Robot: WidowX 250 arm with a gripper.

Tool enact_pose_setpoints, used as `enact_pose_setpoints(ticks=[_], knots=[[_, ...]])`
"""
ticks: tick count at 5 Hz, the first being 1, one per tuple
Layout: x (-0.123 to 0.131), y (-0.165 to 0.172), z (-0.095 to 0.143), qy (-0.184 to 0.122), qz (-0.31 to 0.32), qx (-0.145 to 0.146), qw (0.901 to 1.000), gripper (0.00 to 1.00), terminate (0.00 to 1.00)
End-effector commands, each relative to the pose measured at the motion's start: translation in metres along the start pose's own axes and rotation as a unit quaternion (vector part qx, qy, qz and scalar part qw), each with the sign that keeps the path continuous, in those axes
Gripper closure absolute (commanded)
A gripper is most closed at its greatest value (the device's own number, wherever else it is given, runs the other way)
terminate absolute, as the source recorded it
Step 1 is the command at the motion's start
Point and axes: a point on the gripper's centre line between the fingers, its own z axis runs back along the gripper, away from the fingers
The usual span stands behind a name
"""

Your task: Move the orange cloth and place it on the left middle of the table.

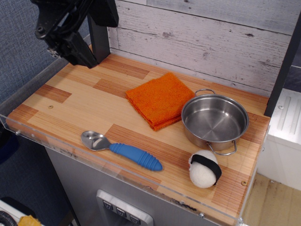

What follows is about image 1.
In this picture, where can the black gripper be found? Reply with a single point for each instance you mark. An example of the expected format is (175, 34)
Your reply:
(58, 27)

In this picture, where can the orange towel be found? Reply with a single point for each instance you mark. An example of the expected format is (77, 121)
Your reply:
(160, 101)

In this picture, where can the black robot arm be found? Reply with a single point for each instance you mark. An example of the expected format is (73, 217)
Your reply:
(107, 8)

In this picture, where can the clear acrylic table guard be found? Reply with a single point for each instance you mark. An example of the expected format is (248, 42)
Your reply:
(57, 106)

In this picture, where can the grey metal cabinet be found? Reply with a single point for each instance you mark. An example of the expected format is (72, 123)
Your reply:
(81, 182)

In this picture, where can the stainless steel pot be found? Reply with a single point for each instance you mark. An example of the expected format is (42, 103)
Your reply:
(214, 122)

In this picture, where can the silver button panel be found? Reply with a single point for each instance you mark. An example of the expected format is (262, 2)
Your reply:
(123, 209)

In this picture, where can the white plush sushi toy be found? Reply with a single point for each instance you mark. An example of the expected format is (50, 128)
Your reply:
(204, 169)

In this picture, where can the yellow object bottom left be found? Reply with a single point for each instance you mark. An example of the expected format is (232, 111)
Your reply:
(28, 221)

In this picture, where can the white cabinet right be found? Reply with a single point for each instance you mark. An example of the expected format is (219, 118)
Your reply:
(280, 159)

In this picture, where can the blue handled metal spoon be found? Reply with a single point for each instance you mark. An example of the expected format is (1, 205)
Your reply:
(97, 142)

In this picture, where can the dark vertical post right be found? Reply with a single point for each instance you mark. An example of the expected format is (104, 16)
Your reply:
(284, 69)

